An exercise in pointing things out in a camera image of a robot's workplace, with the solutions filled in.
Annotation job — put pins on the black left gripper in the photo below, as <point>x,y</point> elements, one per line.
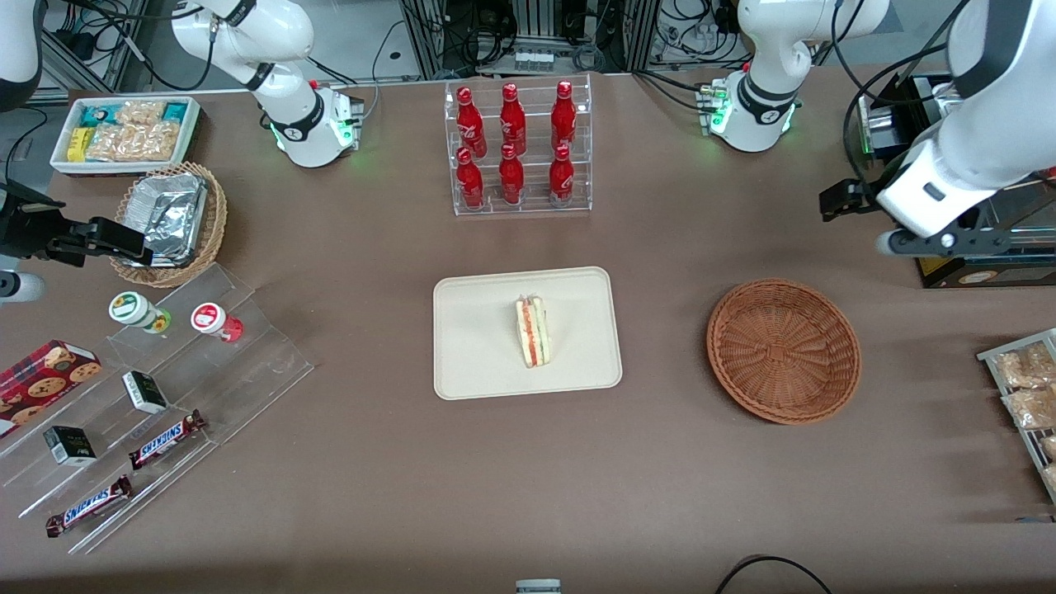
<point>863,195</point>

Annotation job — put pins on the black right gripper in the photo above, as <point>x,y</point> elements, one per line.
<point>26,233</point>

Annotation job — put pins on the triangular sandwich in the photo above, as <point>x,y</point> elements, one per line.
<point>532,334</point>

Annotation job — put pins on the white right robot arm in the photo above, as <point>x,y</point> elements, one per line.
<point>309,136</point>

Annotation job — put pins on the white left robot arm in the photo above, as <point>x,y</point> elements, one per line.
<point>767,49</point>

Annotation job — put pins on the light wicker basket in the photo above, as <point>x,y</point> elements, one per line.
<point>216,223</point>

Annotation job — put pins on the brown wicker basket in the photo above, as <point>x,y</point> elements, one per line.
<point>784,351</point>

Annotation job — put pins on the beige plastic tray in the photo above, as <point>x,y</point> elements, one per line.
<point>478,346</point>

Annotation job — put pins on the aluminium foil container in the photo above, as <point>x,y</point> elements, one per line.
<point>169,214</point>

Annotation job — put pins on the green lid white jar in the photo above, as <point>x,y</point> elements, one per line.
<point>132,308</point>

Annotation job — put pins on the grey metal side box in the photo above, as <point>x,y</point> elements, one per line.
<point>876,128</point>

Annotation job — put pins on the white rectangular snack bin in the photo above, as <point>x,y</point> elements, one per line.
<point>62,167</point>

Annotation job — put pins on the clear cracker bag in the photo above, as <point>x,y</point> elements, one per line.
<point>140,113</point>
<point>132,143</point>

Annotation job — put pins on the yellow snack packet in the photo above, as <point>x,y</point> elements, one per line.
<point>77,144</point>

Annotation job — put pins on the red lid white jar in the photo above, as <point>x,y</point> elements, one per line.
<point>210,318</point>

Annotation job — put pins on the teal snack packet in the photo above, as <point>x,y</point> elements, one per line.
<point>97,115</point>
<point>175,111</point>

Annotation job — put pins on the small black carton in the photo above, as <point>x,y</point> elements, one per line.
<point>145,393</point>
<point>70,445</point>

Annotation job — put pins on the red plaid cookie box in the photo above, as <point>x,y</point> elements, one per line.
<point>41,379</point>

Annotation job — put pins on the clear acrylic stepped stand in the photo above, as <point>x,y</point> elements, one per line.
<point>264,363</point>

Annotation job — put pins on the black food warmer showcase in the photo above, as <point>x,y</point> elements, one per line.
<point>1031,272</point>

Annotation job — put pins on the snickers chocolate bar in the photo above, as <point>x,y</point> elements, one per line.
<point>165,440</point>
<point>89,506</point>

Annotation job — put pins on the clear bag of pastries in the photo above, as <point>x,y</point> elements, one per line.
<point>1050,478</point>
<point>1049,447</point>
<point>1031,408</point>
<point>1027,367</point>

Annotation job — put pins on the red cola bottle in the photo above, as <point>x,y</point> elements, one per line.
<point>511,177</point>
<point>563,120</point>
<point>512,124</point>
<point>470,186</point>
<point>561,177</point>
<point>470,124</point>

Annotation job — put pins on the clear acrylic bottle rack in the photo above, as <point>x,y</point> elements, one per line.
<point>532,208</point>

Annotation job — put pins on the white power strip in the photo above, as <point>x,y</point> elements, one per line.
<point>533,59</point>

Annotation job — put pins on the small grey device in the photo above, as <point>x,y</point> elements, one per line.
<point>538,587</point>

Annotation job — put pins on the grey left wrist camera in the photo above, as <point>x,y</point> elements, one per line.
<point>891,244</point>

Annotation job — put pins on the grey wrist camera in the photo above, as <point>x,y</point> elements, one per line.
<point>21,287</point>
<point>891,244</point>

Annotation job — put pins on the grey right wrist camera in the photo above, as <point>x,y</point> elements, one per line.
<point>21,287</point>

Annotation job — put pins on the aluminium equipment frame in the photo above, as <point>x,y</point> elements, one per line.
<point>429,37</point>

